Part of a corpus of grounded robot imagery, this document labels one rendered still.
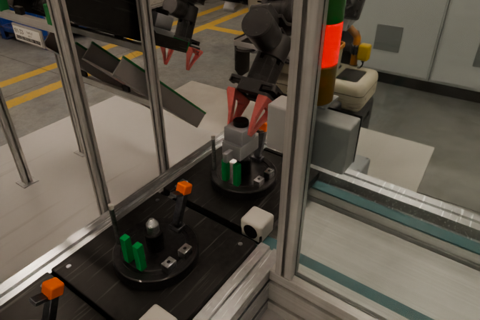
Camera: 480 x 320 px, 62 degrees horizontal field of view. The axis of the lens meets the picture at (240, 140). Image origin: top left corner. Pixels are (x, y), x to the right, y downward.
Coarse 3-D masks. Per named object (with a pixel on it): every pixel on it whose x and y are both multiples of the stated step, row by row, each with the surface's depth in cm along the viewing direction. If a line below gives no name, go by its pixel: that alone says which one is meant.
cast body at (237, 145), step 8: (240, 120) 75; (248, 120) 75; (224, 128) 74; (232, 128) 74; (240, 128) 74; (248, 128) 74; (224, 136) 75; (232, 136) 74; (240, 136) 73; (248, 136) 74; (256, 136) 77; (224, 144) 75; (232, 144) 74; (240, 144) 74; (248, 144) 75; (256, 144) 78; (224, 152) 74; (232, 152) 75; (240, 152) 74; (248, 152) 76; (224, 160) 74; (240, 160) 75
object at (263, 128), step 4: (264, 124) 83; (260, 128) 84; (264, 128) 83; (256, 132) 83; (260, 132) 82; (264, 132) 84; (260, 136) 84; (264, 136) 84; (260, 140) 85; (264, 140) 85; (260, 144) 85; (260, 148) 85; (256, 152) 85; (260, 152) 85; (260, 156) 86
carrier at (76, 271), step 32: (128, 224) 72; (160, 224) 70; (192, 224) 72; (96, 256) 66; (128, 256) 62; (160, 256) 63; (192, 256) 63; (224, 256) 66; (96, 288) 61; (128, 288) 61; (160, 288) 60; (192, 288) 61
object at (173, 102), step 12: (96, 48) 86; (84, 60) 84; (96, 60) 87; (108, 60) 89; (120, 60) 91; (108, 72) 78; (120, 72) 78; (132, 72) 80; (144, 72) 82; (132, 84) 81; (144, 84) 83; (168, 96) 89; (180, 96) 91; (168, 108) 90; (180, 108) 92; (192, 108) 95; (192, 120) 97
